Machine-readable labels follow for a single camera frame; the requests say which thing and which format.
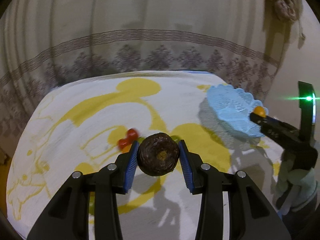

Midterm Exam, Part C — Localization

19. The small orange tangerine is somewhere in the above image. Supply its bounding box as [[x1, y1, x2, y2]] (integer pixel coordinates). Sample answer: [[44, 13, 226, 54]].
[[253, 106, 266, 118]]

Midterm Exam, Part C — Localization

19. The dark brown round fruit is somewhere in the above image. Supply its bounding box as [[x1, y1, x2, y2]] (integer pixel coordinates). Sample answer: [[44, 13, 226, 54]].
[[137, 133, 180, 177]]

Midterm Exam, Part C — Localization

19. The gloved right hand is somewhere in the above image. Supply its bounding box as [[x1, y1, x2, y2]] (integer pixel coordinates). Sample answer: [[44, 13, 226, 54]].
[[276, 151, 318, 212]]

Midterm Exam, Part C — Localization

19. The red cherry tomato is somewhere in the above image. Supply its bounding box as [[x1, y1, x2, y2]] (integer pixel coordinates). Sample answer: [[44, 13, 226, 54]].
[[126, 128, 139, 143], [118, 138, 130, 150]]

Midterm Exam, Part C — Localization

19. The light blue lattice basket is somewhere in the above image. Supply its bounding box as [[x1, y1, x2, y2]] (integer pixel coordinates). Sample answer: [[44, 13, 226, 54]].
[[207, 84, 268, 139]]

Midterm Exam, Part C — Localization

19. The white yellow patterned towel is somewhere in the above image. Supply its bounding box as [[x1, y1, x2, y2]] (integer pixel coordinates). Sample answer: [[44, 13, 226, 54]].
[[7, 71, 282, 238]]

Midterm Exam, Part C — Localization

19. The curtain tieback rosette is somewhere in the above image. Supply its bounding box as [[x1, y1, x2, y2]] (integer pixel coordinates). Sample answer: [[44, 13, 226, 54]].
[[263, 0, 301, 23]]

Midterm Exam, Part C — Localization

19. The beige patterned curtain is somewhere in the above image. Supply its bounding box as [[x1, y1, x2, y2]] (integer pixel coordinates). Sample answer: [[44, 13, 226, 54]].
[[0, 0, 304, 140]]

